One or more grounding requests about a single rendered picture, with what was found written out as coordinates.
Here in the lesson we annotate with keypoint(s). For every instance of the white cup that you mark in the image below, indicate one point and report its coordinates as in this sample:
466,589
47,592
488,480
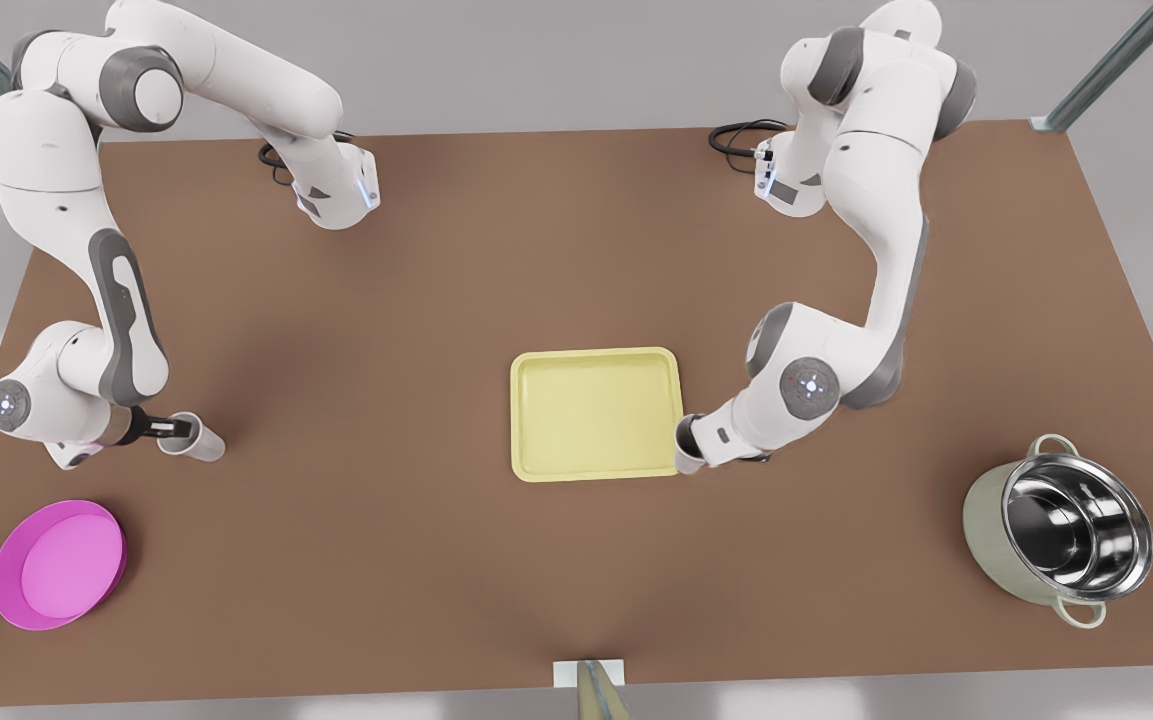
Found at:
198,441
687,446

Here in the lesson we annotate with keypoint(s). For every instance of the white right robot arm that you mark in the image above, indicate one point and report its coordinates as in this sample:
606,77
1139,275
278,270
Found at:
46,170

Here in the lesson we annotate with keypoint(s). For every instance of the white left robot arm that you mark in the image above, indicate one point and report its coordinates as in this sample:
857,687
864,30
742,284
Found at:
876,200

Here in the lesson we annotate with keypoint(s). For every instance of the pale yellow tray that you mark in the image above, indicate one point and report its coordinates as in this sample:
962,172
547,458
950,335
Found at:
596,415

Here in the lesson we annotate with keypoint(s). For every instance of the pink plate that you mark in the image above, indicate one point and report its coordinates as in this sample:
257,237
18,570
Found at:
61,566

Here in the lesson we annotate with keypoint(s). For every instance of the green steel pot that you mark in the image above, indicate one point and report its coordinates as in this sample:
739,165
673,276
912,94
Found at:
986,535

